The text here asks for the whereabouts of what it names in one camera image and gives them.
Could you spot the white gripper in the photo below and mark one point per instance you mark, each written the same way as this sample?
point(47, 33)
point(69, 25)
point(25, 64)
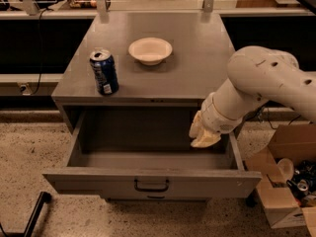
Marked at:
point(215, 118)

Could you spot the grey top drawer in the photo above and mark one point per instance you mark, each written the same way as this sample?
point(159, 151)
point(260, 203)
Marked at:
point(121, 153)

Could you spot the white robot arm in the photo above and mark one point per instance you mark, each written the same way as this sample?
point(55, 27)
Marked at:
point(256, 75)

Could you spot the grey metal drawer cabinet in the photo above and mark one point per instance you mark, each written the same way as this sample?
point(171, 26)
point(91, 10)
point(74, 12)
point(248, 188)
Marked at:
point(196, 66)

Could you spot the clear plastic cup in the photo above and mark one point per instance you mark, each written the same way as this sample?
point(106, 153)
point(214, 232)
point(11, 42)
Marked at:
point(286, 168)

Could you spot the cardboard box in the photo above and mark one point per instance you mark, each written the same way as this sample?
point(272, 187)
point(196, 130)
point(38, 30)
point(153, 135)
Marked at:
point(296, 142)

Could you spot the white paper bowl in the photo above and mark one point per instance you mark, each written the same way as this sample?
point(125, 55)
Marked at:
point(150, 51)

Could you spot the crushed cans in box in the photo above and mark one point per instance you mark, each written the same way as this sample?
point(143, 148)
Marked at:
point(303, 182)

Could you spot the blue soda can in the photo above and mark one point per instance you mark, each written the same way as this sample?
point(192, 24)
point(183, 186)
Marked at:
point(103, 65)

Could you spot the black metal leg left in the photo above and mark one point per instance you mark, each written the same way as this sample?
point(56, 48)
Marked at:
point(44, 198)

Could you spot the wall power outlet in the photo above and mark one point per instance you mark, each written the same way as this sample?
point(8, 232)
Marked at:
point(25, 89)

